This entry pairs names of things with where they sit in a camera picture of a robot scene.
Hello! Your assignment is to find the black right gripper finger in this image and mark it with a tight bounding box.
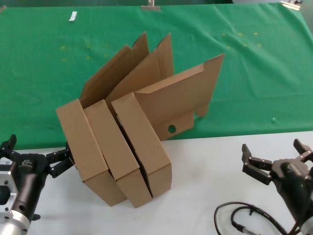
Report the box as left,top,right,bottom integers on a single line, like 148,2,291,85
293,139,313,162
241,143,273,186

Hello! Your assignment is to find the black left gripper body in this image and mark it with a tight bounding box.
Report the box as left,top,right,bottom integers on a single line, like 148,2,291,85
9,153,51,220

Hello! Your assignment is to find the metal clamp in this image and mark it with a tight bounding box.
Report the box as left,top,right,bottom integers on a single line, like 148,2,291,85
140,0,161,11

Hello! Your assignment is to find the black cable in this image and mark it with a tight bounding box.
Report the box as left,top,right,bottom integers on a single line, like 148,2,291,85
214,201,295,235

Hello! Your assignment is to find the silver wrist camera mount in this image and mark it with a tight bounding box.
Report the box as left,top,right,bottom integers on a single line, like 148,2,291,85
0,156,20,214

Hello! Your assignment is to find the wooden block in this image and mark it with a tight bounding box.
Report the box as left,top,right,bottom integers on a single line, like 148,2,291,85
280,0,303,11

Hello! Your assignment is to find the large open cardboard box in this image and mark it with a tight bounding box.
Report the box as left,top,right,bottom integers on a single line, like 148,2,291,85
55,31,149,208

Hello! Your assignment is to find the green table cloth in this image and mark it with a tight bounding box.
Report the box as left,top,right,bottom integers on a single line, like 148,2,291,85
0,2,313,150

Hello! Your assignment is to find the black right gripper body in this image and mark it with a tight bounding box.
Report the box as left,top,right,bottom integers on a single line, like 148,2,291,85
270,159,313,222

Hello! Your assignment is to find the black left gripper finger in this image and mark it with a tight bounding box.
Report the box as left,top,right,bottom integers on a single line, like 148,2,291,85
0,134,17,161
46,141,74,179

